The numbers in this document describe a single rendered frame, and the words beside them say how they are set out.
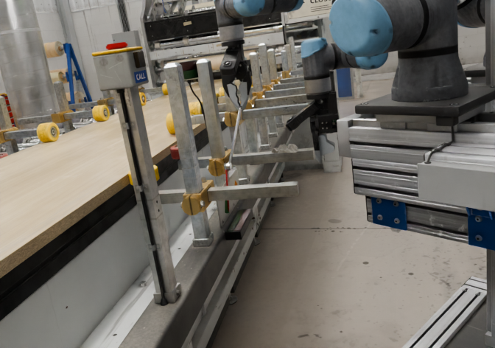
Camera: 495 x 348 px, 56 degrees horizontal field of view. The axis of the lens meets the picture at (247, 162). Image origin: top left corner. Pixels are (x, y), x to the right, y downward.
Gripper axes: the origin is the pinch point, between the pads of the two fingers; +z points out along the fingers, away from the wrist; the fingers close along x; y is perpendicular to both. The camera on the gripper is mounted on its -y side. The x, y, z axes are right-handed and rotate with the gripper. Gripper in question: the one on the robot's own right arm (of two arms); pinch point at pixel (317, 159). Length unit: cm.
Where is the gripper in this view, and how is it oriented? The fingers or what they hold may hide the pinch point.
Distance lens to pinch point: 141.8
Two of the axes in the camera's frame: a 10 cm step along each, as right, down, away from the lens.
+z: 1.4, 9.6, 2.6
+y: 9.7, -0.8, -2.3
